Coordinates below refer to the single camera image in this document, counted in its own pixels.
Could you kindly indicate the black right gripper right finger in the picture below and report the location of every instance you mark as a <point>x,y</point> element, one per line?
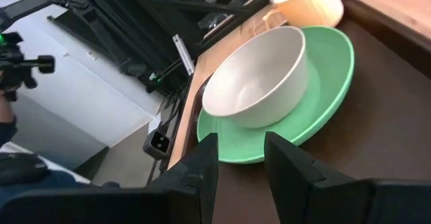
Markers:
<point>296,190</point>

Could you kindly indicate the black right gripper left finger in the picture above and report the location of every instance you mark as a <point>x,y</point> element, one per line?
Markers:
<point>198,190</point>

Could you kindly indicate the green plate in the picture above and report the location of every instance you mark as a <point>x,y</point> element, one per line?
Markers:
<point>323,93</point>

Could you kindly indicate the white bowl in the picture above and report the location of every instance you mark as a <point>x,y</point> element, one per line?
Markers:
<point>262,79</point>

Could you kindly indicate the peach ribbed mug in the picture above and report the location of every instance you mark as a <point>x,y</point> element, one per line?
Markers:
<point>313,5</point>

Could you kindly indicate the person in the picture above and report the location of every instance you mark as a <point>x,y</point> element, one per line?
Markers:
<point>6,109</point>

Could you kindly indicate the silver metal bracket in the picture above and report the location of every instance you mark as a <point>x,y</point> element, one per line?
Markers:
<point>184,54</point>

